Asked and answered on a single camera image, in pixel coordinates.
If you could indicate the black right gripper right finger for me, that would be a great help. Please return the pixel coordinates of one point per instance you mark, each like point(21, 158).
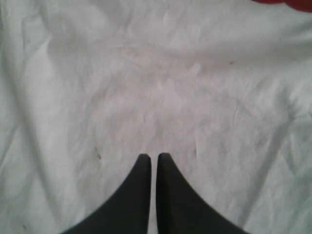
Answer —
point(180, 210)

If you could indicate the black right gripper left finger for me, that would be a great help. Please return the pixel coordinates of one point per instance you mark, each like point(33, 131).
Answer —
point(127, 210)

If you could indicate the white t-shirt red lettering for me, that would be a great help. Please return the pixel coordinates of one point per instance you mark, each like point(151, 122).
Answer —
point(224, 86)

